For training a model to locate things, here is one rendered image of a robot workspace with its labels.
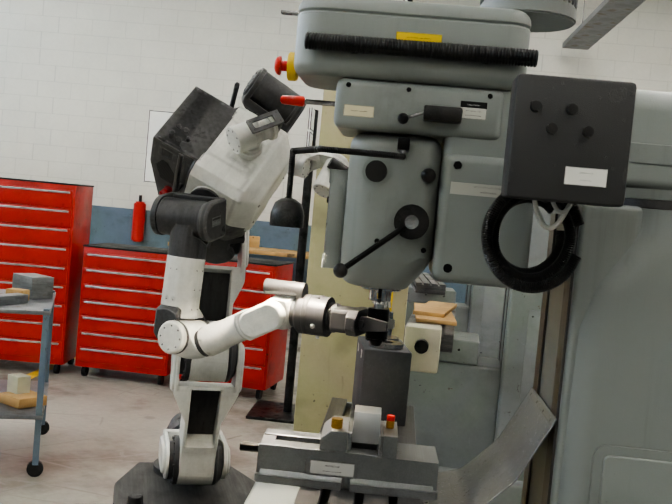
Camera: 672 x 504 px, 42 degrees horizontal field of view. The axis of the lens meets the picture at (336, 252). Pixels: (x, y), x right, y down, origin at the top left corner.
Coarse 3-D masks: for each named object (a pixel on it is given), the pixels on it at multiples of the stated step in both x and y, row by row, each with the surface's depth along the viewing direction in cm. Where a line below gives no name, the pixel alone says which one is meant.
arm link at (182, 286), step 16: (176, 256) 204; (176, 272) 204; (192, 272) 205; (176, 288) 204; (192, 288) 205; (176, 304) 204; (192, 304) 206; (160, 320) 205; (176, 320) 203; (160, 336) 203; (176, 336) 201; (176, 352) 201
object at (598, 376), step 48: (576, 240) 171; (624, 240) 168; (576, 288) 170; (624, 288) 167; (576, 336) 170; (624, 336) 167; (576, 384) 170; (624, 384) 167; (576, 432) 169; (624, 432) 168; (528, 480) 197; (576, 480) 169; (624, 480) 167
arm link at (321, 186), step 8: (328, 160) 251; (336, 160) 246; (328, 168) 249; (336, 168) 246; (344, 168) 246; (320, 176) 248; (328, 176) 248; (320, 184) 247; (328, 184) 247; (320, 192) 250; (328, 192) 248
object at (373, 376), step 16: (368, 352) 219; (384, 352) 219; (400, 352) 219; (368, 368) 219; (384, 368) 219; (400, 368) 219; (368, 384) 219; (384, 384) 219; (400, 384) 220; (352, 400) 239; (368, 400) 220; (384, 400) 220; (400, 400) 220; (384, 416) 220; (400, 416) 220
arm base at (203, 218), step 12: (180, 192) 215; (156, 204) 207; (204, 204) 205; (216, 204) 207; (204, 216) 202; (216, 216) 207; (156, 228) 208; (204, 228) 203; (216, 228) 208; (204, 240) 206
